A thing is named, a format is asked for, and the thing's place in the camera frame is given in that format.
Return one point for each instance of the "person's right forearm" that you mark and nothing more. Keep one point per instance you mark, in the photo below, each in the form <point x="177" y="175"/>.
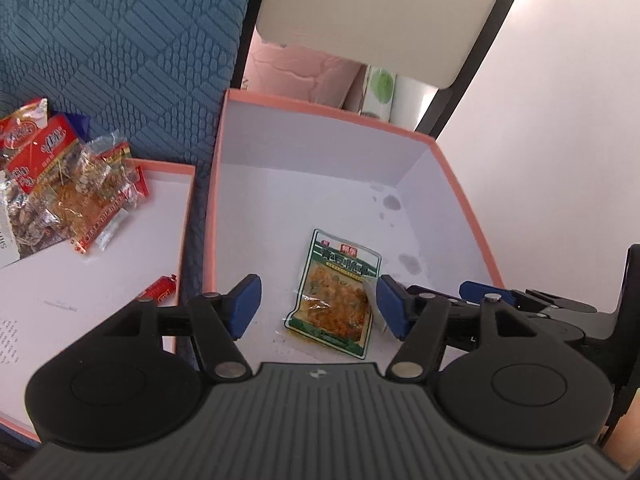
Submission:
<point x="625" y="442"/>

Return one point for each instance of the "beige chair with black frame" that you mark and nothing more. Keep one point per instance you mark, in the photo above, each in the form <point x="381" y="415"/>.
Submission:
<point x="375" y="5"/>

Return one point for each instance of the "pink plastic bag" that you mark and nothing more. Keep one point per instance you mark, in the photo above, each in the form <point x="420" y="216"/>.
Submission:
<point x="300" y="75"/>

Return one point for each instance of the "clear orange snack packet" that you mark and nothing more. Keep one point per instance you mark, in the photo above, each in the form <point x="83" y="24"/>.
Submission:
<point x="85" y="210"/>

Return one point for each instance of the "red white snack packet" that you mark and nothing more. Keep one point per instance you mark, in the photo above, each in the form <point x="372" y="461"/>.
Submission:
<point x="22" y="127"/>

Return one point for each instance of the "blue snack packet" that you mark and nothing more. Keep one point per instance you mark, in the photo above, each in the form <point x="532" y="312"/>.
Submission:
<point x="77" y="125"/>

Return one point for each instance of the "brown silver printed snack packet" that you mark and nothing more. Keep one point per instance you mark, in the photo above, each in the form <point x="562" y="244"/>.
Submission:
<point x="30" y="220"/>

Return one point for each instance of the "clear red label snack packet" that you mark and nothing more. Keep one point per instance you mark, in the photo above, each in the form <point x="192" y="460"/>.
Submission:
<point x="107" y="160"/>

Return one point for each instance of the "pink cardboard box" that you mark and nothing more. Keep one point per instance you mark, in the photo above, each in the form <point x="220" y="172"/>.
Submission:
<point x="310" y="170"/>

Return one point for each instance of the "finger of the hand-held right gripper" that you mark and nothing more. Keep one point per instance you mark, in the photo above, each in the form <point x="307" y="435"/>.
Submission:
<point x="450" y="296"/>
<point x="482" y="290"/>

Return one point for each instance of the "green snack packet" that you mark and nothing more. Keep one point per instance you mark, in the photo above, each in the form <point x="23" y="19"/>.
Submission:
<point x="335" y="295"/>

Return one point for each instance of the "pink cardboard box lid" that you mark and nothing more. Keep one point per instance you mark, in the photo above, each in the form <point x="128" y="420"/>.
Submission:
<point x="110" y="285"/>

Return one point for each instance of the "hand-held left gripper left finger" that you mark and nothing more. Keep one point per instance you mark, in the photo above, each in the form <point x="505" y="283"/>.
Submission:
<point x="245" y="305"/>

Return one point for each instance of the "green white carton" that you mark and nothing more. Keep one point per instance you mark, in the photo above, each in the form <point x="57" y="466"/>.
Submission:
<point x="378" y="91"/>

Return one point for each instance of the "blue quilted sofa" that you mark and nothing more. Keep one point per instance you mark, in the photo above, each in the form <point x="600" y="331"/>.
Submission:
<point x="125" y="35"/>

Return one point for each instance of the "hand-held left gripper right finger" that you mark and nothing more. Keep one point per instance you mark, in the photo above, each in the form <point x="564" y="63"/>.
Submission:
<point x="395" y="305"/>

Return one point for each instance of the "small red candy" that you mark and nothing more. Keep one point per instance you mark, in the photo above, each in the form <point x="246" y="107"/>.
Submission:
<point x="161" y="288"/>

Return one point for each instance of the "red header snack packet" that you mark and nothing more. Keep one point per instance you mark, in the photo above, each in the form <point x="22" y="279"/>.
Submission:
<point x="47" y="147"/>

